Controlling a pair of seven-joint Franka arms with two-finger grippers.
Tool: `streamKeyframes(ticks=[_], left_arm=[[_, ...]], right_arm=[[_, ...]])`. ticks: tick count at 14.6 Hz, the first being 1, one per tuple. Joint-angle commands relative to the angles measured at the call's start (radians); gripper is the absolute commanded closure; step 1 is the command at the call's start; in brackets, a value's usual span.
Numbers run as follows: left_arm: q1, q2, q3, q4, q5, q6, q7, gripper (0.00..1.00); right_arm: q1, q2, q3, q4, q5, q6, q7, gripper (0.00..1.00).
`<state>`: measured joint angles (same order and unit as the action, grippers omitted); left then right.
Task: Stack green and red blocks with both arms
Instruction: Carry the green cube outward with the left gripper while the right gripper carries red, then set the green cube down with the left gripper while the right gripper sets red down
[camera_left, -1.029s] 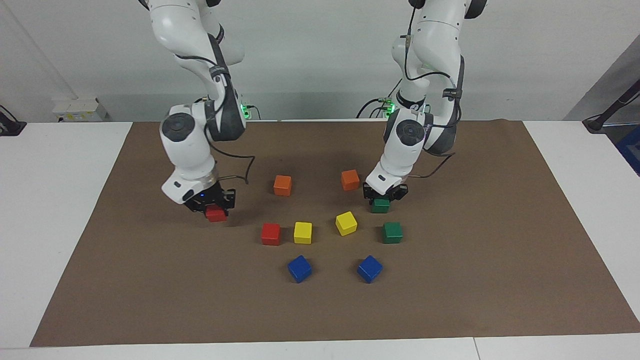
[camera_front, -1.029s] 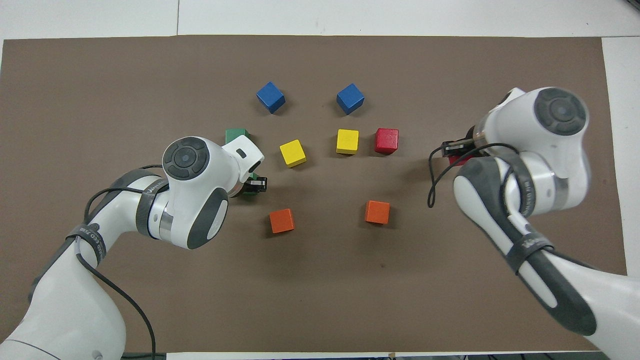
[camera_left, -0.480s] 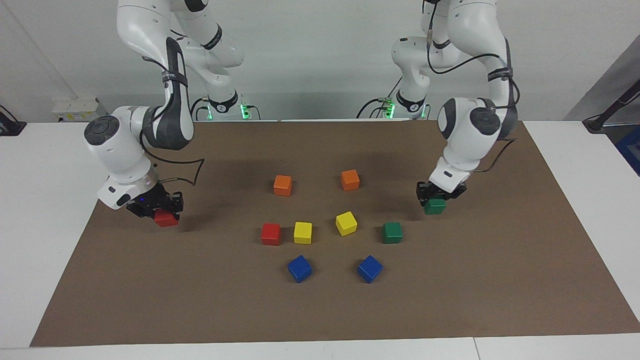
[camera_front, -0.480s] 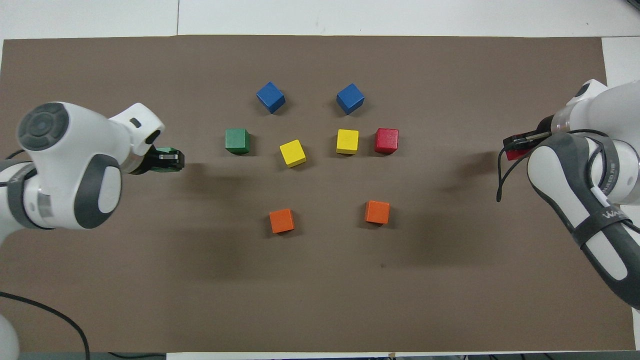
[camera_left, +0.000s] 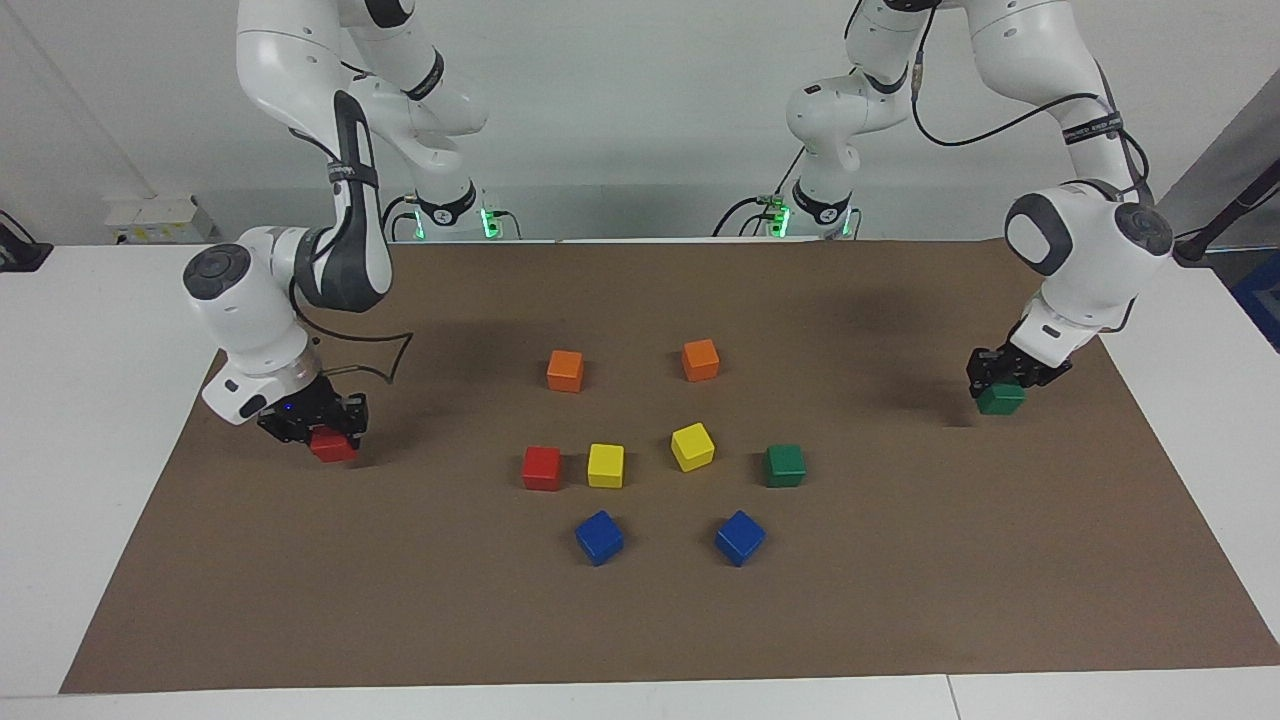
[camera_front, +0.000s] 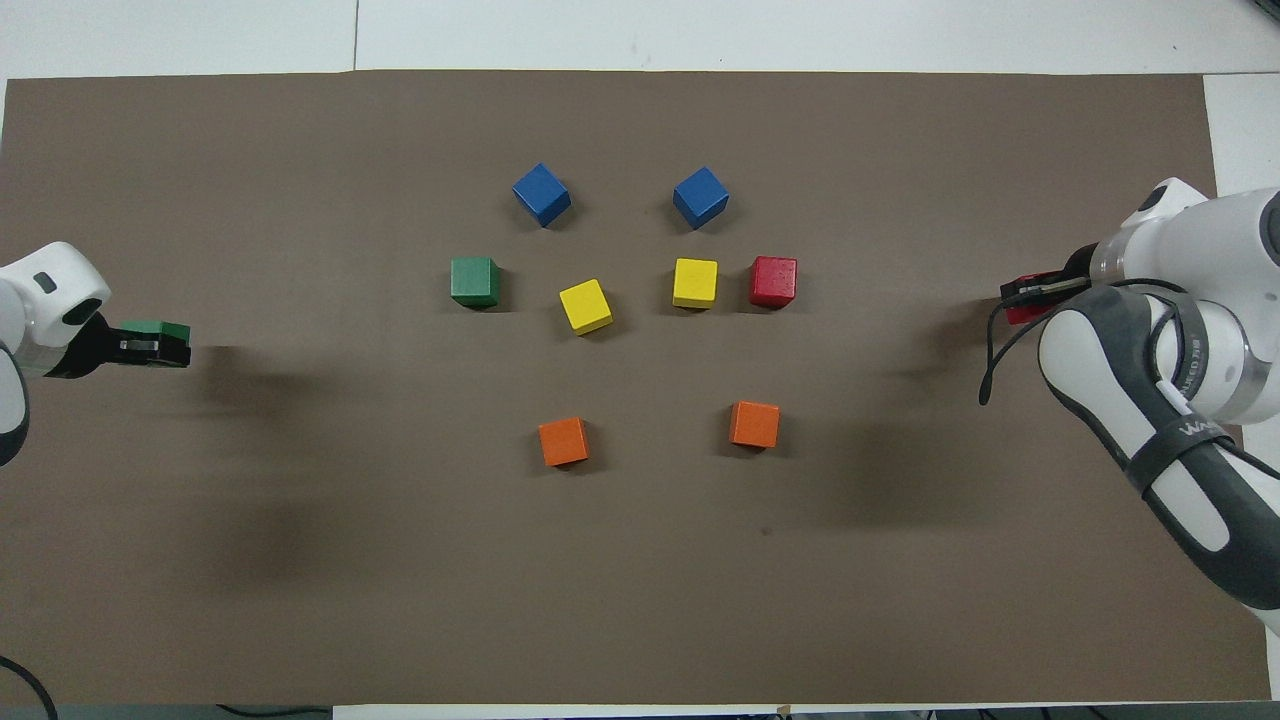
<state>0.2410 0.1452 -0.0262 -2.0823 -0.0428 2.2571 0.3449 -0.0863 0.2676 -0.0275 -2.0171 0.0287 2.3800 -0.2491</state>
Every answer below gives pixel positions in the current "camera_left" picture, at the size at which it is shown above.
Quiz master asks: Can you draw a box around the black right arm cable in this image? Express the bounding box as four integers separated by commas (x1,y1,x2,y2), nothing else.
290,300,414,386

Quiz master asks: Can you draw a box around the brown table mat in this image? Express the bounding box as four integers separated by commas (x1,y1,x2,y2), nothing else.
58,238,1280,695

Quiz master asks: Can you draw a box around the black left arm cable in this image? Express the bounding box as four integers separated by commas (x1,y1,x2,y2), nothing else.
910,0,1151,201

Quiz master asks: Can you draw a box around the white wall socket box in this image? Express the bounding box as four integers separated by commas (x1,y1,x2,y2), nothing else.
104,194,217,245

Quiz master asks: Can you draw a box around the blue box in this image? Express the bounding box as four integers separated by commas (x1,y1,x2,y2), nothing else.
1232,250,1280,353

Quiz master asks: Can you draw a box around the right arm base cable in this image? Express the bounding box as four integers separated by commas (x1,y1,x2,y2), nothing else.
378,193,421,243

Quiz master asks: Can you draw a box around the black table clamp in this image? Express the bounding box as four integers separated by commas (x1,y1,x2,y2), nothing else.
0,208,54,273

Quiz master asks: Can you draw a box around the blue wooden cube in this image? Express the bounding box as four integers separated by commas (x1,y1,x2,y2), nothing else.
714,510,767,568
574,510,626,567

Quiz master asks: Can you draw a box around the left arm base cable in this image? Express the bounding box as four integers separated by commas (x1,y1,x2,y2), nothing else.
712,148,806,239

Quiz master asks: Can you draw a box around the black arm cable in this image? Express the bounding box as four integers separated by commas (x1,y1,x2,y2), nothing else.
910,0,1151,201
290,300,414,386

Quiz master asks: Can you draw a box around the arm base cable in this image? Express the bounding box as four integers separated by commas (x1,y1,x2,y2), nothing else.
712,148,806,239
378,193,421,243

